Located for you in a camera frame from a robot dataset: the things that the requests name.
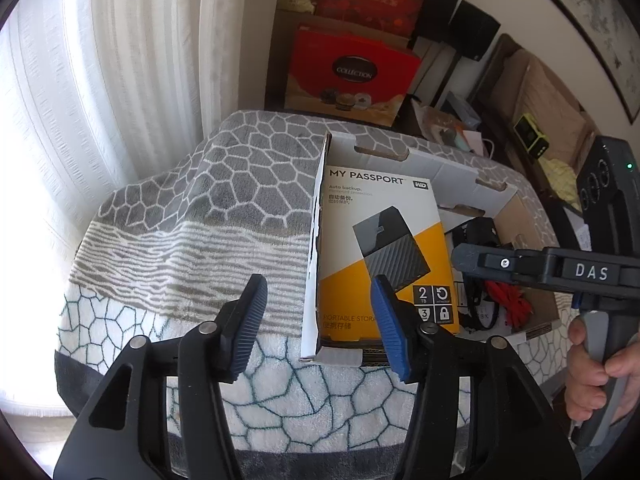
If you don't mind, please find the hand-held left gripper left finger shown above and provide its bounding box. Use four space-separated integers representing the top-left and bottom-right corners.
52 274 268 480

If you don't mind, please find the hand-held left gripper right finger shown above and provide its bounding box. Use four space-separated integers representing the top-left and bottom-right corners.
370 275 583 480

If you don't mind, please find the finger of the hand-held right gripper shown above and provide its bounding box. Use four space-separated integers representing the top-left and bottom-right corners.
450 243 546 288

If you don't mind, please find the black cable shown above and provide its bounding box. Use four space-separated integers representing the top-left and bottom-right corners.
457 280 501 332

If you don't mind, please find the red cord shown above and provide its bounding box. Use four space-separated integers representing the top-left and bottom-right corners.
485 280 533 328

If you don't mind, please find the white and brown cardboard box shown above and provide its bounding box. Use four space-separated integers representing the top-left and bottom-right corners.
299 130 563 366

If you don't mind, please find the white and orange hard-drive box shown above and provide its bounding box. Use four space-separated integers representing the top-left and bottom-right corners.
315 162 461 343

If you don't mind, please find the person's right hand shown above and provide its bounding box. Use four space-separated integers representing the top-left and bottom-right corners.
565 315 640 423

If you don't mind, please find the yellow checked cloth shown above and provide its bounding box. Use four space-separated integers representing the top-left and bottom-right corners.
542 157 583 211

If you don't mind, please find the white paper bag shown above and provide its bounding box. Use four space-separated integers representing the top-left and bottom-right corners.
462 130 496 158

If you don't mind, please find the grey and white patterned blanket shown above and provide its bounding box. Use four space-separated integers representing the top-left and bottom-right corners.
54 109 591 480

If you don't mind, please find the open box of clutter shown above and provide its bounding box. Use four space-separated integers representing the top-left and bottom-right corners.
410 95 483 153

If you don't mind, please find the grey box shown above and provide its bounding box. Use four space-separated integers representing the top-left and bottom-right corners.
442 91 481 126

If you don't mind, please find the brown back cushion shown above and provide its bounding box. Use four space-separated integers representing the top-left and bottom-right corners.
505 50 593 161

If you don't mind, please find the dark wooden sofa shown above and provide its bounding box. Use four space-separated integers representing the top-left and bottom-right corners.
470 34 640 221

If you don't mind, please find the black speaker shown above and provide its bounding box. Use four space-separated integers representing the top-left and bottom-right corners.
448 0 502 62
412 0 462 48

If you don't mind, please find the framed ink painting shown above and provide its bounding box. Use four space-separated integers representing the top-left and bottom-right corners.
520 0 640 126

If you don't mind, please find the red gift bag with oval label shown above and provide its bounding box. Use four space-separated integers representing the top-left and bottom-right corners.
284 24 422 128

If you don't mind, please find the white curtain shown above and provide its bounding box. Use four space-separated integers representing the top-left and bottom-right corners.
0 0 281 421

